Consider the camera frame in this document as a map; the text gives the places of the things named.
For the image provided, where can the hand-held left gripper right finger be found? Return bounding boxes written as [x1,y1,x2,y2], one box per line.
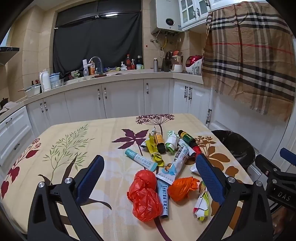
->
[195,154,273,241]

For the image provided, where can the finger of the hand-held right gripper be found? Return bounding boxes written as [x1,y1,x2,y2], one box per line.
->
[254,154,281,183]
[280,148,296,164]

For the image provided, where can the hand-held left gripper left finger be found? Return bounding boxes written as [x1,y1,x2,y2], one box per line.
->
[27,155,105,241]

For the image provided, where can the colourful carton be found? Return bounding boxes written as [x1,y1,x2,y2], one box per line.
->
[193,181,210,222]

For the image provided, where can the orange plastic bag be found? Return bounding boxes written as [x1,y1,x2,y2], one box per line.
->
[167,176,200,202]

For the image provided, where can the red bottle with black cap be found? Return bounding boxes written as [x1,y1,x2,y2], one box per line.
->
[191,142,204,158]

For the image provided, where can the large white toothpaste tube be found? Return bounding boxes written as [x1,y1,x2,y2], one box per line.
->
[155,144,196,185]

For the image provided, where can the black trash bin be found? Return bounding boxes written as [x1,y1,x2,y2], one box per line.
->
[211,130,256,172]

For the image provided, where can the green bottle with yellow label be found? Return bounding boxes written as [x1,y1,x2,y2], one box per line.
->
[178,130,194,146]

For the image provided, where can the blue and white toothpaste tube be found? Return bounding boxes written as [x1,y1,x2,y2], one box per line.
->
[157,179,170,219]

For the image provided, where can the green and white packet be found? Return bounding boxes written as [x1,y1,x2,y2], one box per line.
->
[165,130,179,153]

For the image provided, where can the teal and white stick tube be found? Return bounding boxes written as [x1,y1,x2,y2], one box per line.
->
[125,149,158,172]

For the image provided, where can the red plastic bag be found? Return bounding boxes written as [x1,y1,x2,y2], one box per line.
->
[127,170,163,222]

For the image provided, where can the orange bottle with black cap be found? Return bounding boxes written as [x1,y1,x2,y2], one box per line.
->
[154,132,167,154]

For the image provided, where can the yellow wrapper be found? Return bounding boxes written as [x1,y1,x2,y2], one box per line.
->
[144,134,165,168]

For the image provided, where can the person's right hand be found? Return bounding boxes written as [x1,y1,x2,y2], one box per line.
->
[272,206,292,234]

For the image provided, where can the floral tablecloth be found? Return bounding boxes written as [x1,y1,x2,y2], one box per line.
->
[0,113,253,241]

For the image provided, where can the white panelled door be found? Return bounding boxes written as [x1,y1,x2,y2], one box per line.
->
[207,87,290,167]

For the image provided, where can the white base cabinets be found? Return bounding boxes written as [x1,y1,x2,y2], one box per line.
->
[0,77,215,167]

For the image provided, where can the water filter jug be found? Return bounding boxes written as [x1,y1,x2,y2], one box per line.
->
[50,73,61,89]

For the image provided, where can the steel pot with lid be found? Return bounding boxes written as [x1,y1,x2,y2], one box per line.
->
[24,85,42,98]

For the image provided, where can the beige plaid cloth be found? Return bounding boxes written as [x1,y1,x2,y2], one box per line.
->
[201,1,296,122]

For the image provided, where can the white electric kettle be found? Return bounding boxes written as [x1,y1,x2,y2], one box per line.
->
[39,71,52,92]

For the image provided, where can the red and white rice cooker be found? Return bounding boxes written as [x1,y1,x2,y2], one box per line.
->
[185,55,203,75]

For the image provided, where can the chrome faucet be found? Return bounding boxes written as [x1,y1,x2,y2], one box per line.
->
[88,56,103,75]

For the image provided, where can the white countertop appliance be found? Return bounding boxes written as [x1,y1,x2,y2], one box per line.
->
[171,51,184,73]

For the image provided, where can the black knife block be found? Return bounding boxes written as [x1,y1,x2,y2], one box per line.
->
[161,51,174,72]

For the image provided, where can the black curtain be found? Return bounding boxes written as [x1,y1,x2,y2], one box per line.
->
[53,10,142,75]

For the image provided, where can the black range hood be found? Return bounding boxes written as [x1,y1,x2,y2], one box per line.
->
[0,46,20,65]

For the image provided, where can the white water heater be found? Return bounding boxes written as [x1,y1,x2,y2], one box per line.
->
[150,0,183,35]

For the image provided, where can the white wall cabinet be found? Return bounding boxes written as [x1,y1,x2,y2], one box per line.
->
[179,0,222,32]

